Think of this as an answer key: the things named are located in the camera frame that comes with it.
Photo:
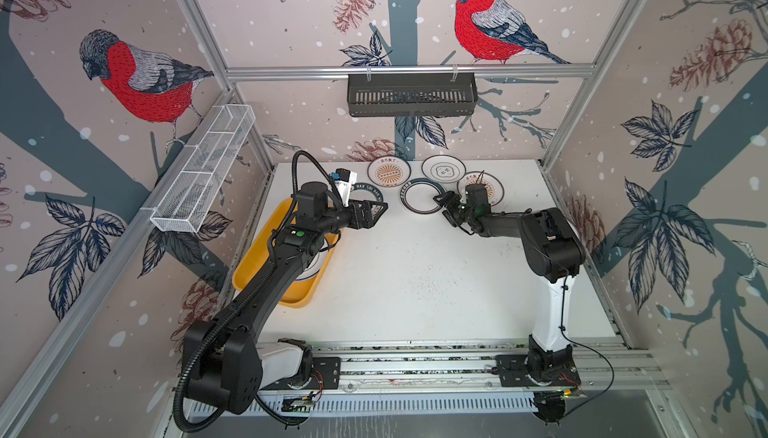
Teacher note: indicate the white black motif plate back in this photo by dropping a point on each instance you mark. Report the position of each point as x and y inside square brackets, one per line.
[443, 169]

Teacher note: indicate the black hanging wire basket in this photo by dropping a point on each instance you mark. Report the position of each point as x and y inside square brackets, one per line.
[411, 95]

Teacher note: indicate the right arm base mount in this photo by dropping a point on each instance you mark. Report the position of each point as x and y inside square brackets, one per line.
[534, 370]

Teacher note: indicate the yellow plastic bin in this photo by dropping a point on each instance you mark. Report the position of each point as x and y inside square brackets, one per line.
[298, 294]

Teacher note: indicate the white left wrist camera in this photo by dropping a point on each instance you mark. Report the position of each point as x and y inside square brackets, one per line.
[344, 181]

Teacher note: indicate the aluminium frame crossbar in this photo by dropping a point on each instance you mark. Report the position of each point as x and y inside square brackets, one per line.
[525, 71]

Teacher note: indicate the red green rim plate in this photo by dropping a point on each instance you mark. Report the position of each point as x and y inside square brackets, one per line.
[420, 195]

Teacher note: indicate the green rim plate back left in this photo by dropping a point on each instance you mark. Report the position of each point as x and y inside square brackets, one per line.
[365, 192]

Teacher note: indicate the orange sunburst plate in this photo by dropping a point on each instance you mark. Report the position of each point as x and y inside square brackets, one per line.
[494, 188]
[389, 172]
[314, 268]

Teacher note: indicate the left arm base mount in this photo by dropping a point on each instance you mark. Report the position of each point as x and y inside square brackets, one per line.
[325, 374]

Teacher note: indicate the aluminium rail bed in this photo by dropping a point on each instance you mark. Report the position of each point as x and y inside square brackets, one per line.
[440, 366]

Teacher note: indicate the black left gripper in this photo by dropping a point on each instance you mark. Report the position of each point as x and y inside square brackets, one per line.
[366, 222]

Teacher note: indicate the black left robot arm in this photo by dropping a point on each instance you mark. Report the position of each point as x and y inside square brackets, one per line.
[223, 367]

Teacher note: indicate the white mesh wire shelf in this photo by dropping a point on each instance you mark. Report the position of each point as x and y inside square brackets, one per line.
[193, 192]

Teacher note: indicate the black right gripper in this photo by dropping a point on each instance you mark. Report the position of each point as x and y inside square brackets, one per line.
[451, 200]

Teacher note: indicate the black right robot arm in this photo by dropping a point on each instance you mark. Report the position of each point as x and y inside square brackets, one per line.
[553, 252]

